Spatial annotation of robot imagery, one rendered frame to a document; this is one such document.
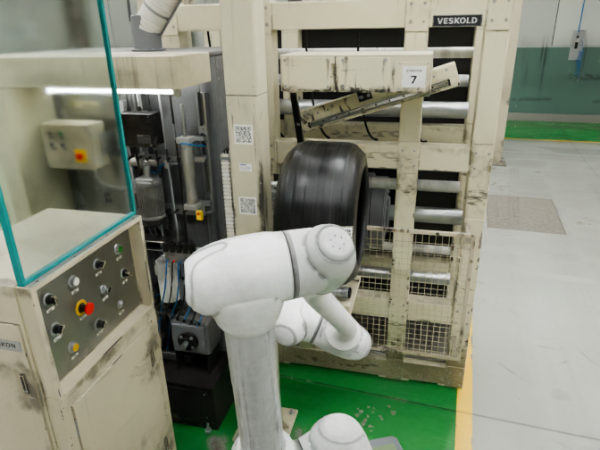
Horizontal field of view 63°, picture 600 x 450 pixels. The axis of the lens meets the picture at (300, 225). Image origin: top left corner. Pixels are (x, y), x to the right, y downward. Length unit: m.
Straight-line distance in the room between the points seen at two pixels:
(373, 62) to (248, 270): 1.33
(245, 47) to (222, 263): 1.14
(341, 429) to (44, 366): 0.85
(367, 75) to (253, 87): 0.47
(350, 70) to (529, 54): 9.12
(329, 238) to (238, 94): 1.12
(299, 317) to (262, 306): 0.54
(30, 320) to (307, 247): 0.90
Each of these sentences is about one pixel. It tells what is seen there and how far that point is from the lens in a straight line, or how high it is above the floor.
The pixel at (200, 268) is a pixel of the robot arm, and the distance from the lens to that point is 0.87.
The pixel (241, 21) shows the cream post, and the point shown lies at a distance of 1.87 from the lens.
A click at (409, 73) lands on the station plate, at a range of 2.03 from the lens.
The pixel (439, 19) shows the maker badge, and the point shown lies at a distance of 2.33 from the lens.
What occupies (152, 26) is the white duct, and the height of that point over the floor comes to 1.90.
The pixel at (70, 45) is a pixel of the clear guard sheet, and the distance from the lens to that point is 1.62.
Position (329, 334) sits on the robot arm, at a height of 1.09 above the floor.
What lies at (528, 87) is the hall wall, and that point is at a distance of 11.09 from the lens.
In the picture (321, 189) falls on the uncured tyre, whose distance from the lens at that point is 1.73.
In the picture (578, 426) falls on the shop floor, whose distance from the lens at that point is 3.01.
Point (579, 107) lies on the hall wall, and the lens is 11.29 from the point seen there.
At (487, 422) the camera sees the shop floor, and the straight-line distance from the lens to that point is 2.86.
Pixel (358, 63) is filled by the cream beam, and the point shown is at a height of 1.75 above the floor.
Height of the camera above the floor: 1.90
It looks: 22 degrees down
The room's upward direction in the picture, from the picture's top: 1 degrees counter-clockwise
